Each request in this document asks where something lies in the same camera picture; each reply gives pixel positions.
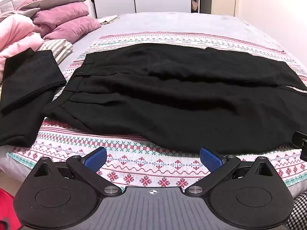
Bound black white checkered cloth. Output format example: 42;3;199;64
285;192;307;230

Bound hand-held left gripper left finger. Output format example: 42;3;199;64
31;147;121;196

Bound pink velvet pillow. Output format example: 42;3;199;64
34;2;90;27
43;16;102;41

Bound black pants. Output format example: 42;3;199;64
42;43;307;155

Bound striped beige cloth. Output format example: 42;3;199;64
36;38;73;65

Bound bed with grey sheet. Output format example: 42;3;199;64
0;12;307;180

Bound folded black garment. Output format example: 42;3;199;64
0;49;67;147

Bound cream folded cloth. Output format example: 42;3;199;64
97;15;120;25

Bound light pink fleece blanket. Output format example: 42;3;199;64
0;13;45;82

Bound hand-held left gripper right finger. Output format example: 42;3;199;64
186;147;277;196

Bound patterned red white blanket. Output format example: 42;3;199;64
7;32;307;190

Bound red object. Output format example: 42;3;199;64
0;188;19;230

